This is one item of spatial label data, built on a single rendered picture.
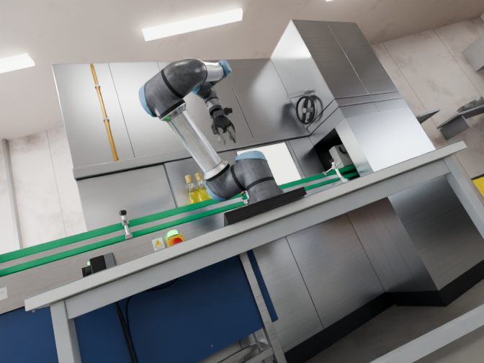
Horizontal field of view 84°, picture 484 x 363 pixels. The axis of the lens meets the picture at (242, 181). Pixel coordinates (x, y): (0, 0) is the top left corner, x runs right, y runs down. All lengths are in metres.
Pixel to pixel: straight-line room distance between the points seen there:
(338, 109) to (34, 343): 1.94
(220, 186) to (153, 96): 0.40
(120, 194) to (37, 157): 3.35
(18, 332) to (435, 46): 6.94
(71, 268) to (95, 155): 0.72
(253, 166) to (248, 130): 1.01
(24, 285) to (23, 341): 0.18
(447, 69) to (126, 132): 5.95
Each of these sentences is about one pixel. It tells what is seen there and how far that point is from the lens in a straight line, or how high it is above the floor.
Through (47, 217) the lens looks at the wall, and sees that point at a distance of 4.53.
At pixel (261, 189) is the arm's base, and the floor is 0.84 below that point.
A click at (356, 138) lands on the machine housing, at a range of 1.92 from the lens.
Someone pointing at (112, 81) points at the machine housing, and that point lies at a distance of 2.05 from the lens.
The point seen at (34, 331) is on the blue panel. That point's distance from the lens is 1.30.
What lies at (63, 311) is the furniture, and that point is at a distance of 1.03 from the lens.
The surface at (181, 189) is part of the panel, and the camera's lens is 1.63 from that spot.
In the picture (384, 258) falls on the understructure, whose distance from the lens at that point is 2.05.
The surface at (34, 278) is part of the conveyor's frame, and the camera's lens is 1.29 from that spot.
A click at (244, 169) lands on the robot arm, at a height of 0.93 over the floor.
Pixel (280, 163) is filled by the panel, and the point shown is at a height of 1.16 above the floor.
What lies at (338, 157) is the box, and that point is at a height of 1.08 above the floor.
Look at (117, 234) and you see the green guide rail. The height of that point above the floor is 0.92.
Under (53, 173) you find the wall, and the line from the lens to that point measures 4.69.
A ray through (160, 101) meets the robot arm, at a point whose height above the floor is 1.22.
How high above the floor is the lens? 0.63
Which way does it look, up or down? 15 degrees up
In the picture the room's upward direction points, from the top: 21 degrees counter-clockwise
